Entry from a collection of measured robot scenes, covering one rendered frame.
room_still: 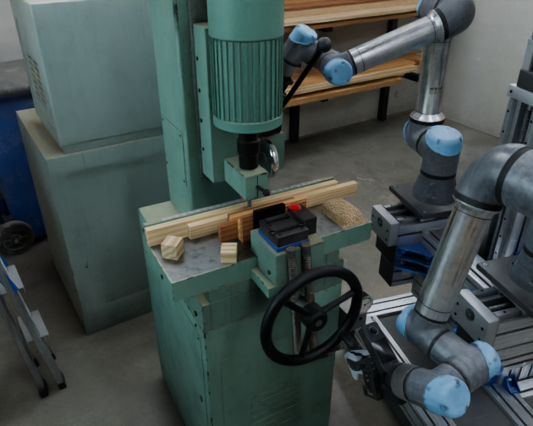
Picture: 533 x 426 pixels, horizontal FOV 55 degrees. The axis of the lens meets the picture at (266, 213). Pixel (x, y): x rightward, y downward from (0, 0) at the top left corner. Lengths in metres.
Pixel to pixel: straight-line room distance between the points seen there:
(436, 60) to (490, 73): 3.06
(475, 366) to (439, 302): 0.14
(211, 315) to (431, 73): 1.04
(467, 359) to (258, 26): 0.82
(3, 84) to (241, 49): 1.83
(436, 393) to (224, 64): 0.82
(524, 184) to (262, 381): 0.97
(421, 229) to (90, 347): 1.51
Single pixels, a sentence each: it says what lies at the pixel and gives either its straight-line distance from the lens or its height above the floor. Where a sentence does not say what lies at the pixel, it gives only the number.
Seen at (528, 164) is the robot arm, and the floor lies 1.28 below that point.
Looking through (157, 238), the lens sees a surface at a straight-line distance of 1.38.
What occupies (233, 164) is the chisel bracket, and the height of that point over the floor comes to 1.07.
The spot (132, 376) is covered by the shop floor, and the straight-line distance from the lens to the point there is 2.30.
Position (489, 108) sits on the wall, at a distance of 4.88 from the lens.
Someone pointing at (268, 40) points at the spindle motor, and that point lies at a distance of 1.21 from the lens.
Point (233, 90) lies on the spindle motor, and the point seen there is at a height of 1.30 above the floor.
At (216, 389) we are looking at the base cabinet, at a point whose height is 0.49.
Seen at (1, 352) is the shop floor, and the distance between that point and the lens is 2.60.
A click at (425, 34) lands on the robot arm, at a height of 1.36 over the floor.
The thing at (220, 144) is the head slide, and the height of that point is 1.11.
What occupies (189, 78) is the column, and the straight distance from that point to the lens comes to 1.43.
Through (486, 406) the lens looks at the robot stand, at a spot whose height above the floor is 0.21.
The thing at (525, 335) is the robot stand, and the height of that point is 0.69.
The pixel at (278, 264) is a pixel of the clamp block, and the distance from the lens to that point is 1.23.
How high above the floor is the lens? 1.65
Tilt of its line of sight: 30 degrees down
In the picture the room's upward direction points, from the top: straight up
